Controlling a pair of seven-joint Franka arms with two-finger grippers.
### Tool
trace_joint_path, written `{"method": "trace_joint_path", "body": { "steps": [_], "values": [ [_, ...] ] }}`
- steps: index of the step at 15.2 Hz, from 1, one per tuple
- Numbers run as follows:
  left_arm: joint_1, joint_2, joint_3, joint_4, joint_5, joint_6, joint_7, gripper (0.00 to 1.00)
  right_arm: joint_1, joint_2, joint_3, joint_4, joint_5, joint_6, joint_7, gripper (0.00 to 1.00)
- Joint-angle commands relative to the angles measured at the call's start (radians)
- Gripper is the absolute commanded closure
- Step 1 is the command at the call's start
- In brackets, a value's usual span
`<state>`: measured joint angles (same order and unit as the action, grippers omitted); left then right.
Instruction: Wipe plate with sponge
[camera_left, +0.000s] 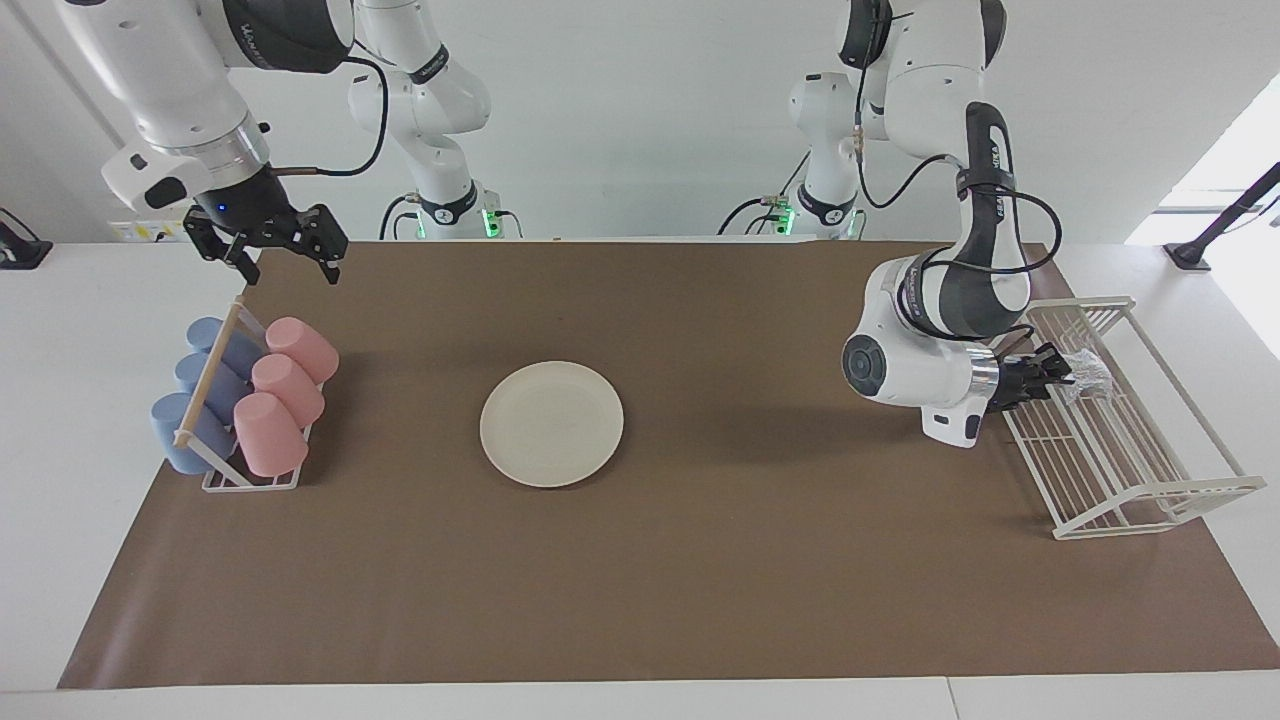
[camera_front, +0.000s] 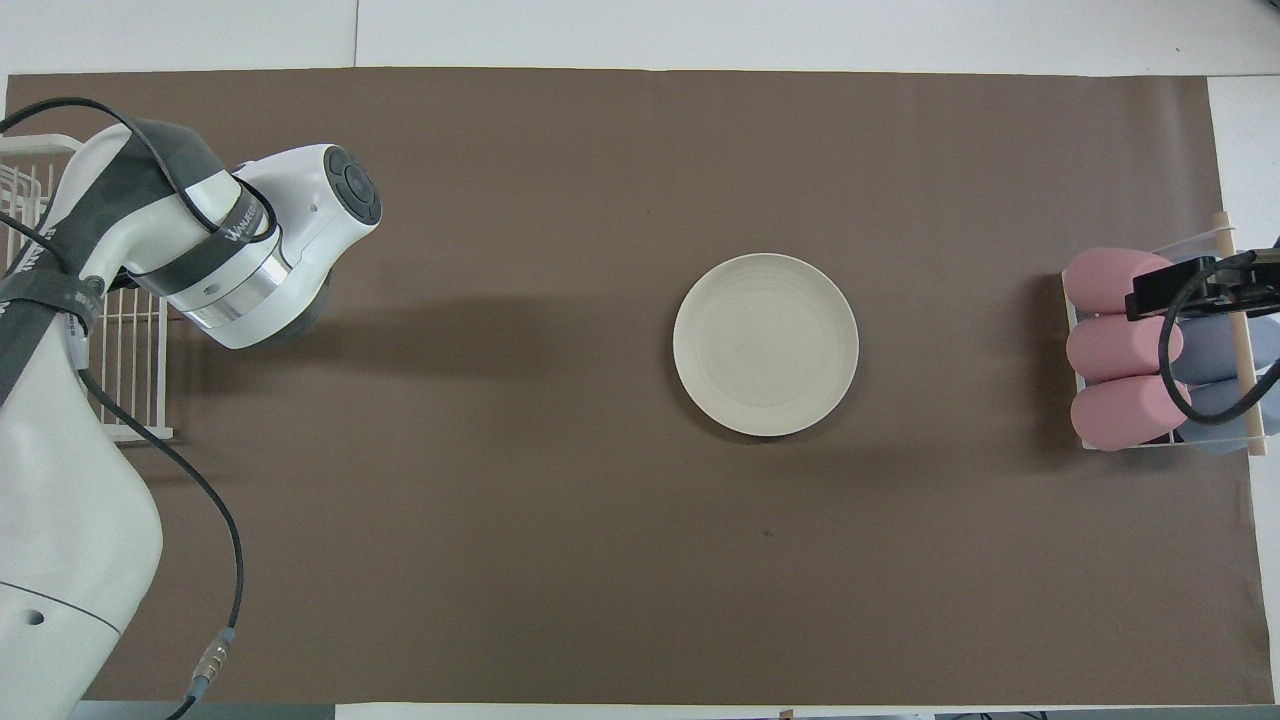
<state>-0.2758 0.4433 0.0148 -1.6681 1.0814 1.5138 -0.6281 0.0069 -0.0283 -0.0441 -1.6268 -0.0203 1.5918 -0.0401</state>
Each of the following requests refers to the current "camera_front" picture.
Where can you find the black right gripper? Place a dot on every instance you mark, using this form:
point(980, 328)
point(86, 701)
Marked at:
point(1185, 282)

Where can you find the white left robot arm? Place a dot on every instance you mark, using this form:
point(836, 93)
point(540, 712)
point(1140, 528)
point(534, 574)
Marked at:
point(60, 520)

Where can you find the cream round plate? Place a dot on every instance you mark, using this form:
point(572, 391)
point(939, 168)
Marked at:
point(765, 345)

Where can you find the pink cup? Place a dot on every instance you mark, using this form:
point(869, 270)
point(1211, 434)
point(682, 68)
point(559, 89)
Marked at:
point(1120, 412)
point(1110, 348)
point(1095, 280)

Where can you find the blue cup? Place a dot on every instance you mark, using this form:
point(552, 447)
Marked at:
point(1215, 435)
point(1215, 345)

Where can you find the brown table mat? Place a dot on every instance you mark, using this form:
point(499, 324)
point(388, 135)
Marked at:
point(500, 500)

